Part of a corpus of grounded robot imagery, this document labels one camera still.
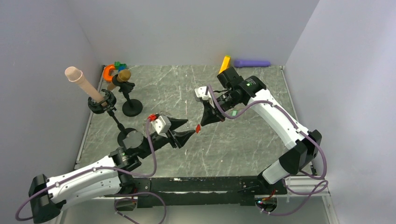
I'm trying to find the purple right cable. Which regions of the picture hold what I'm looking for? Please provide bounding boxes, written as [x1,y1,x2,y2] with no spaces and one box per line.
[208,84,329,217]

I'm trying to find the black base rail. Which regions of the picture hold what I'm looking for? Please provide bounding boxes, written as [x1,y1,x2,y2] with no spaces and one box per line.
[117,175,287,208]

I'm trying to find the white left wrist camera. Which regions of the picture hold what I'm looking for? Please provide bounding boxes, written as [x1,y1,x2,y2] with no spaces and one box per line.
[150,116,169,135]

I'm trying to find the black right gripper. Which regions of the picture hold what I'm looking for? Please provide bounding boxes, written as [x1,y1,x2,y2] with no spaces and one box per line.
[201,89,241,126]

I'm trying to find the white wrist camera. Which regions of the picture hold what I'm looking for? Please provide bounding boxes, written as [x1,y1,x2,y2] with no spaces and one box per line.
[194,86,212,102]
[150,116,169,135]

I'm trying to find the black short microphone stand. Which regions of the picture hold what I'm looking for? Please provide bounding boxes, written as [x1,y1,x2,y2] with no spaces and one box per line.
[115,81,143,117]

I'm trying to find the orange horseshoe toy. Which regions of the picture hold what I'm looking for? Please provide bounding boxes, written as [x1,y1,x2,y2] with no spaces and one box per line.
[102,64,115,82]

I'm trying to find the green blue toy bricks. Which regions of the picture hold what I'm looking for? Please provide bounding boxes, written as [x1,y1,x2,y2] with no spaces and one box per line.
[114,61,127,72]

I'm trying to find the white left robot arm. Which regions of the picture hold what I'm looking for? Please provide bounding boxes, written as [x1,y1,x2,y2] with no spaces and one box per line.
[28,114,196,224]

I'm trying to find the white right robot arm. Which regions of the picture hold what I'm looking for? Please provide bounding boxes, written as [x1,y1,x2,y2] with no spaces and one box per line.
[194,67,322,194]

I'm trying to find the black round stand base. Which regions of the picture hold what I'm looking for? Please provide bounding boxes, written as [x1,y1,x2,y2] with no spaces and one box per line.
[117,128,144,149]

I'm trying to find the gold microphone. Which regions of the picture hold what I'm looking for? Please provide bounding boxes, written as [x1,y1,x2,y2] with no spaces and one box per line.
[107,69,132,91]

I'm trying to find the yellow block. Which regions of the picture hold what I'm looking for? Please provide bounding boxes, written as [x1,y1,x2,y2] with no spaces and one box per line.
[219,55,231,74]

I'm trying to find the metal disc with keyrings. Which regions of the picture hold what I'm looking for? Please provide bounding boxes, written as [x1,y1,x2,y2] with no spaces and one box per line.
[143,111,170,125]

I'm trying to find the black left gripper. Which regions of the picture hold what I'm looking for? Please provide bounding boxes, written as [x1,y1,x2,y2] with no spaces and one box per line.
[139,116,195,159]

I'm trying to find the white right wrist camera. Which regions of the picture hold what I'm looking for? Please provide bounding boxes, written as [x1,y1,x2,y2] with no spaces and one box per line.
[194,86,212,102]

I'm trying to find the red tag key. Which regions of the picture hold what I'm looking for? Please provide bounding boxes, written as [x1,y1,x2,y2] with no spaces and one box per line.
[195,124,201,133]

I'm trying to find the purple cylinder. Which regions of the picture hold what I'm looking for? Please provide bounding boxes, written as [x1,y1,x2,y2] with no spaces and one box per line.
[233,59,271,68]

